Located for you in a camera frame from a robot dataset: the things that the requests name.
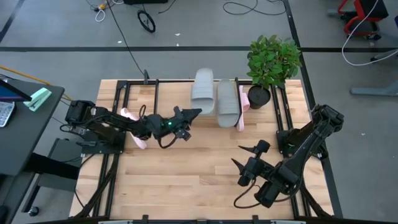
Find black frame wooden shelf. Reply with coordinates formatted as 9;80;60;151
154;77;243;129

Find mint green stapler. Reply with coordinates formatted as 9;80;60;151
23;87;53;113

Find pink rubber slide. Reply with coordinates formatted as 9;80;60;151
237;85;251;132
119;106;148;150

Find yellow floor strip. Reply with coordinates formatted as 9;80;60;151
0;64;52;86

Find black floor cable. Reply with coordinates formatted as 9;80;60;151
222;0;287;16

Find red frame cart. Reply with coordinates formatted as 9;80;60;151
326;0;390;41

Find white floor cable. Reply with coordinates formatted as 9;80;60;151
341;0;398;67

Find black hanging cable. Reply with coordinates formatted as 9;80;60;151
106;0;149;78

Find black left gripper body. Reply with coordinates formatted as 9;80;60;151
145;105;192;142

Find black framed monitor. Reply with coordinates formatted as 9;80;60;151
0;78;32;103

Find black aluminium rig frame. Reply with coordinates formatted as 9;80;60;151
70;77;345;224

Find grey rubber slide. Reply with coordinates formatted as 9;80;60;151
216;78;241;129
190;68;216;116

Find green potted plant black pot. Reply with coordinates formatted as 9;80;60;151
246;34;303;110

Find grey calculator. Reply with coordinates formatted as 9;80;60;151
0;101;16;128

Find black side desk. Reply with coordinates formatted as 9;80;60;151
0;77;67;224

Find black coiled cable ring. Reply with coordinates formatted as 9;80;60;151
137;9;157;34

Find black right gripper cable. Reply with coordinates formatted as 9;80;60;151
233;179;259;210

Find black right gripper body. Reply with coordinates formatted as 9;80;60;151
237;139;275;188

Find grey table foot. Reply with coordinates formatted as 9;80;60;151
349;80;398;97
369;48;398;62

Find white cable yellow plug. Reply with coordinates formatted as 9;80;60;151
94;2;109;23

